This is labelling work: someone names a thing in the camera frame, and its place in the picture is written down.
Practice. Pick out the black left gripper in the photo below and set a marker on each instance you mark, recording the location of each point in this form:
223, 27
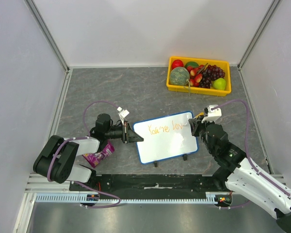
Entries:
128, 135

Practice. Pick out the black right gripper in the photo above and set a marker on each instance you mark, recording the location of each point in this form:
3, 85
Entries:
197, 126

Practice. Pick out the white orange marker pen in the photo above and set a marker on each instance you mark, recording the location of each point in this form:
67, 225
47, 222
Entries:
195, 120

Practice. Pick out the blue framed whiteboard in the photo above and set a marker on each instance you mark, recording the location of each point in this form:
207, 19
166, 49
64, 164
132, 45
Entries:
165, 137

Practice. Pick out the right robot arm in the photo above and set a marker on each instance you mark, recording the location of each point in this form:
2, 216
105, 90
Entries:
242, 175

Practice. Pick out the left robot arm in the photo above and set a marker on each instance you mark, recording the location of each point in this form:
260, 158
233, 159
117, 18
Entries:
56, 160

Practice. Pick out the purple snack bag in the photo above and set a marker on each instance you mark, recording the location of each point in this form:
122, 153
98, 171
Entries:
94, 159

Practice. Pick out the green pear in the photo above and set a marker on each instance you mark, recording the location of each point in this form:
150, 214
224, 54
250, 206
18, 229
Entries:
219, 84

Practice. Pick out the green netted melon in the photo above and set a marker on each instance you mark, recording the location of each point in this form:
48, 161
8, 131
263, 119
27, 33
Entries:
179, 76

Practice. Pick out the dark purple grape bunch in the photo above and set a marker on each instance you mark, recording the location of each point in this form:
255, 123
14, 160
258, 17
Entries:
209, 75

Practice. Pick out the green round fruit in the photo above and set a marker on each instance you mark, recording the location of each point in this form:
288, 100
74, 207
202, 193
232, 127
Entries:
191, 64

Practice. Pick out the red apple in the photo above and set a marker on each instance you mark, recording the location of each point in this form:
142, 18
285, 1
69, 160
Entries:
177, 63

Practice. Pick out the yellow plastic fruit bin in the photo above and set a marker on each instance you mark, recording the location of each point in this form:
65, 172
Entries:
224, 65

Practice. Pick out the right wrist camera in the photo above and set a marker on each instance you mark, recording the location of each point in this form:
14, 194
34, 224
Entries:
212, 113

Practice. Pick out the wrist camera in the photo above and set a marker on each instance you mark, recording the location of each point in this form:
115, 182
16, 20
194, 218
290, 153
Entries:
122, 113
212, 113

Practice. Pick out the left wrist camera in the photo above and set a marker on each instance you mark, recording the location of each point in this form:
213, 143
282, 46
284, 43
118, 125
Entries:
122, 113

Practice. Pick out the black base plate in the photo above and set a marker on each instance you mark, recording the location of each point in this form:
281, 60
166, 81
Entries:
156, 186

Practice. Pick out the white slotted cable duct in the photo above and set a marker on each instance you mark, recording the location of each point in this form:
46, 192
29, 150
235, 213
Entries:
87, 198

